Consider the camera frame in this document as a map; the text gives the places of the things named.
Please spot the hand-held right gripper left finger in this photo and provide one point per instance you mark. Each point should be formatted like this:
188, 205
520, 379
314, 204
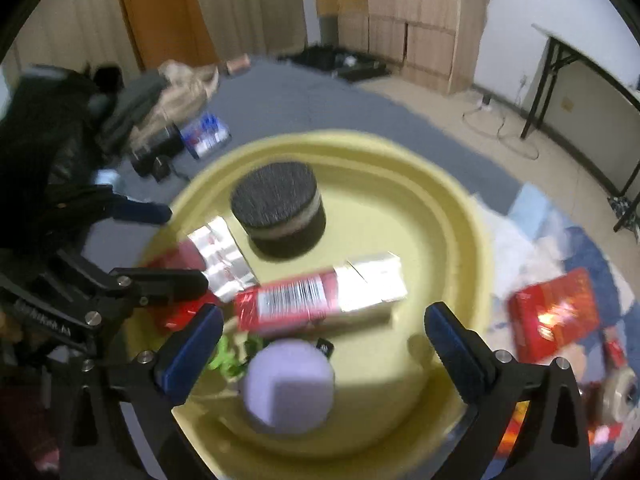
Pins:
192, 352

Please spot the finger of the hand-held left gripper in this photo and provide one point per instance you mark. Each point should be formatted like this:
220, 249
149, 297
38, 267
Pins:
165, 285
145, 212

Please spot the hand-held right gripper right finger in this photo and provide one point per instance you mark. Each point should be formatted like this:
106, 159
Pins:
455, 355

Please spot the red silver cigarette carton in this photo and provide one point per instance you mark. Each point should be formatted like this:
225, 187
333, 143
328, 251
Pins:
220, 260
300, 300

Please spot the red gold cigarette carton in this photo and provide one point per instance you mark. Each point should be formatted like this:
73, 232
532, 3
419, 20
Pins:
550, 310

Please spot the black grey foam cylinder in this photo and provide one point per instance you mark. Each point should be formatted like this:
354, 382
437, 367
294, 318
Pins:
275, 195

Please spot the yellow plastic basin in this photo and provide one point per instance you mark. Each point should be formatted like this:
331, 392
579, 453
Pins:
400, 210

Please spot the green plastic clip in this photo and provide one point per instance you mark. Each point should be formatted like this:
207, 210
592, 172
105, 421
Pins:
227, 360

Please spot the black pouch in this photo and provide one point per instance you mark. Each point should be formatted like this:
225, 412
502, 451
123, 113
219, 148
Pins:
157, 152

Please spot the blue red packet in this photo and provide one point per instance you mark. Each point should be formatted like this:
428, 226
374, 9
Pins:
205, 135

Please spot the dark green clothing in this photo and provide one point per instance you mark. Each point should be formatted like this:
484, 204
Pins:
130, 110

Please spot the purple plush ball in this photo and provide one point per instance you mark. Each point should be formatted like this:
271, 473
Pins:
290, 390

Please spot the black jacket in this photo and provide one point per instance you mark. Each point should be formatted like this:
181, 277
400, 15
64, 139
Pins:
45, 160

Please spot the beige clothing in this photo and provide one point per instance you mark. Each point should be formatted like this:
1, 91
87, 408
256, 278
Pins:
185, 90

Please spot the blue checkered fleece blanket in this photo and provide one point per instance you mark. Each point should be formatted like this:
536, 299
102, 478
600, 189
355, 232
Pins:
540, 250

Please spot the small red box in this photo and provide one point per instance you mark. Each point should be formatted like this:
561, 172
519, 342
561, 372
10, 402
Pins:
614, 347

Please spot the light blue white cloth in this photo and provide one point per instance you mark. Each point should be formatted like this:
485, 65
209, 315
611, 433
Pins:
530, 207

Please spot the clear tape roll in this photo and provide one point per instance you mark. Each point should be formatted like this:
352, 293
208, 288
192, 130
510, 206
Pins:
620, 395

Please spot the brown tape roll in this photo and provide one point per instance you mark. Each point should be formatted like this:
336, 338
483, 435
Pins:
237, 65

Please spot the brown wooden door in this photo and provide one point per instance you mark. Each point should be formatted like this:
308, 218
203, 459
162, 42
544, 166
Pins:
160, 10

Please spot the beige curtain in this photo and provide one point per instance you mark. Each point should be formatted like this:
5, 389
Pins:
250, 5

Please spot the black tray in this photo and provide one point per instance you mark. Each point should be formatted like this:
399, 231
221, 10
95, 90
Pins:
320, 57

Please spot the black folding table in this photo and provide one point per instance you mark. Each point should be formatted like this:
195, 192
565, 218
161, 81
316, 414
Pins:
590, 55

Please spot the wooden wardrobe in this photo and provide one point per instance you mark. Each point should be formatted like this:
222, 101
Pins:
425, 25

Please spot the wall socket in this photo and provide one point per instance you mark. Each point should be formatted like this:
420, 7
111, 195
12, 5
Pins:
567, 105

